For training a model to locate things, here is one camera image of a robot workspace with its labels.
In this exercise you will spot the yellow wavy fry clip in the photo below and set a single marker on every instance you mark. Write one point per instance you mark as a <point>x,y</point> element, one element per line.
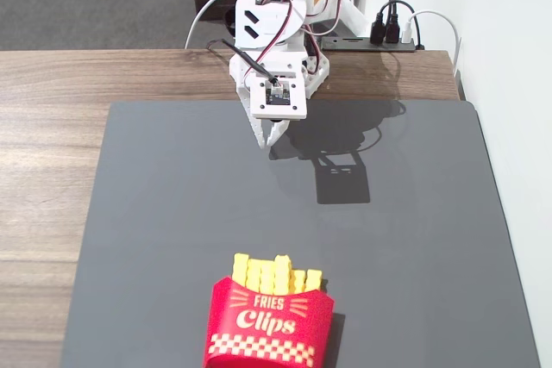
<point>298,282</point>
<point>283,275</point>
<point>254,275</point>
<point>240,269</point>
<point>267,277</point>
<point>313,279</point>

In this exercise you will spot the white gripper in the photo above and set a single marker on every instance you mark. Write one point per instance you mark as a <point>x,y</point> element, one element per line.
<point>258,128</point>

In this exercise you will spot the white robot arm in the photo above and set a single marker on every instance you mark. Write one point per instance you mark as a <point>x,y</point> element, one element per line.
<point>271,19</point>

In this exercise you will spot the red fries clips box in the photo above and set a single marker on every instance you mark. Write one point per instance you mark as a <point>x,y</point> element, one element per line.
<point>267,342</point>

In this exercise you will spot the dark grey mat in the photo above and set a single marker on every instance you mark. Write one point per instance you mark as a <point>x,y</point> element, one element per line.
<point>172,213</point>

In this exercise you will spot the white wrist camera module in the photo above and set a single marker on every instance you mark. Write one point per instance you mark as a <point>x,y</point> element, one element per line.
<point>278,103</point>

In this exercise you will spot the black usb hub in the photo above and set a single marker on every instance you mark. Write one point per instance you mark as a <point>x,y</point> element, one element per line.
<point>345,44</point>

